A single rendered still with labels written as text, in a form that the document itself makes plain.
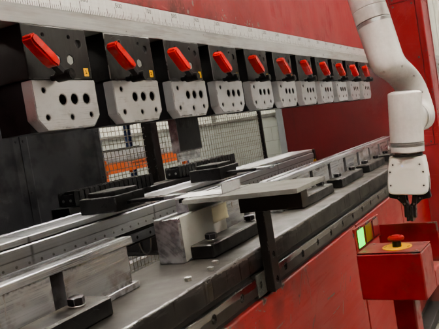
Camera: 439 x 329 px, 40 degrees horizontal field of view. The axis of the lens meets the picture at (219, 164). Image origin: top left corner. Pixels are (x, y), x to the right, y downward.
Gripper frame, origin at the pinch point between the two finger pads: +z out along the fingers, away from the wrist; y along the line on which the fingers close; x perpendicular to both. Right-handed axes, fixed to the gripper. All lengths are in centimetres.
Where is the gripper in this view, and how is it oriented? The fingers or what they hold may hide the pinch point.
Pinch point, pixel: (411, 213)
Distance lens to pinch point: 166.5
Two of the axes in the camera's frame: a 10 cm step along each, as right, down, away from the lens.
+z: 0.9, 9.9, 1.0
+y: 8.6, -0.2, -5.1
